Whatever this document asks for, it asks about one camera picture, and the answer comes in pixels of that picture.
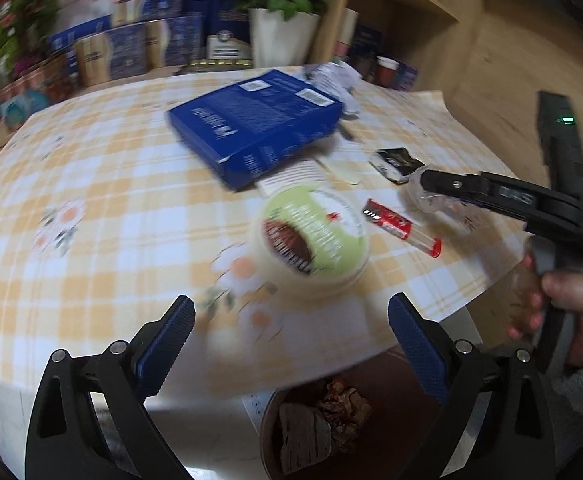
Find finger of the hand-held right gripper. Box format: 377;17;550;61
412;168;583;223

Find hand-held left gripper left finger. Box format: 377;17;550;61
25;295;197;480

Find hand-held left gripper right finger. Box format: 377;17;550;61
388;292;556;480

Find clear plastic wrapper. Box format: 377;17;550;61
405;167;478;235

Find brown plastic bin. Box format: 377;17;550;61
260;354;455;480

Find gold red foil wrapper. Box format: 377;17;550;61
315;379;373;455

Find round container with green lid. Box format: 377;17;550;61
248;184;373;297

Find small black packet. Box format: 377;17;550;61
370;147;425;187

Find red sachet tube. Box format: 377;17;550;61
362;198;443;259

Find red paper cup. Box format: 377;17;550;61
375;55;400;89

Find yellow checked floral tablecloth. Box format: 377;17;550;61
0;64;528;408

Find dark brown cup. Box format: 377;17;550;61
353;54;377;82

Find crumpled white wrapper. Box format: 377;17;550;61
305;61;363;120

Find wooden shelf unit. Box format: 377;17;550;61
310;0;485;97

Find white paper leaflet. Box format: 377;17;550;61
255;157;333;197

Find dark blue moon print box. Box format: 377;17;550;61
353;24;385;59

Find stack of pastel cups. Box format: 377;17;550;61
333;7;361;62

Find dark blue flat carton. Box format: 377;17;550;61
168;69;345;192

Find gold metal tray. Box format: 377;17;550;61
185;57;253;69

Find dark blue box round emblem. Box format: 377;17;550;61
205;0;253;62

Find patterned planter box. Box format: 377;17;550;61
0;54;80;127

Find blue gift bag box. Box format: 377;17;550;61
48;14;115;54

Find small dark blue box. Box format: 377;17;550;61
180;0;218;22

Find pink artificial blossom branches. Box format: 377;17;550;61
0;0;103;92

